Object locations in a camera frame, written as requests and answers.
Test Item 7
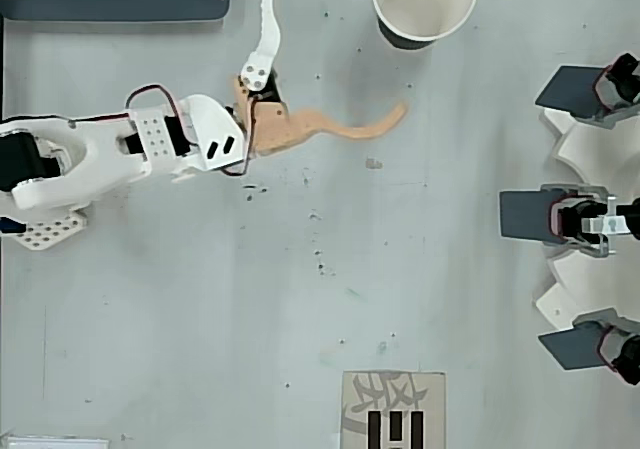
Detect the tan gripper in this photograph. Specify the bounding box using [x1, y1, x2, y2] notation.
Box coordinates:
[230, 0, 411, 159]

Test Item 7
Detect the dark grey flap servo module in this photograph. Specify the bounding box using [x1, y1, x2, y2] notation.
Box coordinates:
[498, 183, 640, 258]
[534, 52, 640, 130]
[537, 307, 640, 386]

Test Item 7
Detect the white segmented round stand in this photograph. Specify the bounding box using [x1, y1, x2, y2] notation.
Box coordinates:
[533, 106, 640, 333]

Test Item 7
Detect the grey printed card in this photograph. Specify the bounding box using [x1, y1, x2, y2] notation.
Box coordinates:
[341, 370, 447, 449]

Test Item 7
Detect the thin gripper servo cable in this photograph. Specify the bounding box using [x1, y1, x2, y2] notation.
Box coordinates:
[219, 96, 261, 178]

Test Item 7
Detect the red black arm cable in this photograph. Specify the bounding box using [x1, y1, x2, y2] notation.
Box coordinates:
[69, 84, 195, 143]

